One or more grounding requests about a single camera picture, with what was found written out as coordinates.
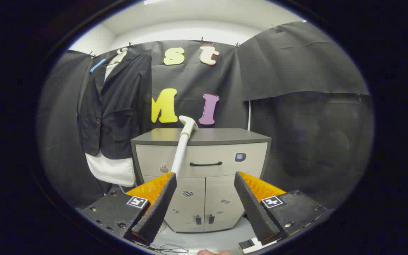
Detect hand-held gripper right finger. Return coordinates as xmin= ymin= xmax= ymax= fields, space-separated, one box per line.
xmin=234 ymin=171 xmax=328 ymax=245

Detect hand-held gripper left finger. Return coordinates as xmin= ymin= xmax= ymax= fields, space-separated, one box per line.
xmin=82 ymin=172 xmax=178 ymax=246

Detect white shirt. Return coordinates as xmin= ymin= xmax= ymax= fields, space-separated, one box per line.
xmin=85 ymin=53 xmax=136 ymax=187

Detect black suit jacket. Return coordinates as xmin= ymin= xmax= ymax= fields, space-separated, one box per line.
xmin=77 ymin=52 xmax=153 ymax=160

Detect white clothes hanger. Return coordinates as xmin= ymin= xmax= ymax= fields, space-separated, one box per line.
xmin=114 ymin=47 xmax=129 ymax=65

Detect grey cabinet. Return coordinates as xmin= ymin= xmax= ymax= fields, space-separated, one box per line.
xmin=131 ymin=127 xmax=272 ymax=233

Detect black backdrop cloth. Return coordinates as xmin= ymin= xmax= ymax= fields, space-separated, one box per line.
xmin=37 ymin=21 xmax=375 ymax=210

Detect thin black cables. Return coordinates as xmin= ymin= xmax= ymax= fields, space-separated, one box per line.
xmin=133 ymin=240 xmax=189 ymax=254

